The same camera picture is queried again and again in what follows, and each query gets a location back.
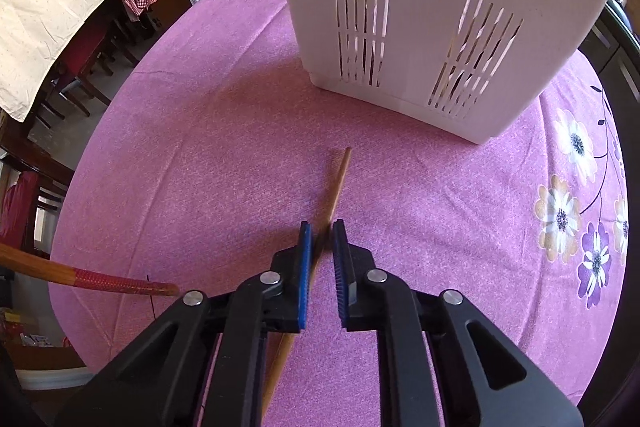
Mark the purple floral tablecloth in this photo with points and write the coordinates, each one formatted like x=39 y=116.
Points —
x=200 y=157

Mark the dark chopstick with red wrap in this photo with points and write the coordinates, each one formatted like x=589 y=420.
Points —
x=100 y=279

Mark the light bamboo chopstick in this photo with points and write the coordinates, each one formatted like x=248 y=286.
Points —
x=337 y=187

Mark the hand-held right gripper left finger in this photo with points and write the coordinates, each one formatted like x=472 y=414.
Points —
x=305 y=272

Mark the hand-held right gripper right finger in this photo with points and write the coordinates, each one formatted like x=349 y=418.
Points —
x=340 y=272

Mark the white dotted table cover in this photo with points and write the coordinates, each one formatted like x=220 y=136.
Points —
x=45 y=7

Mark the wooden chair with red cushion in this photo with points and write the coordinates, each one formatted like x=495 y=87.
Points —
x=80 y=57
x=17 y=207

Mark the dark kitchen cabinet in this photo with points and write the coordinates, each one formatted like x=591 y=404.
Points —
x=620 y=57

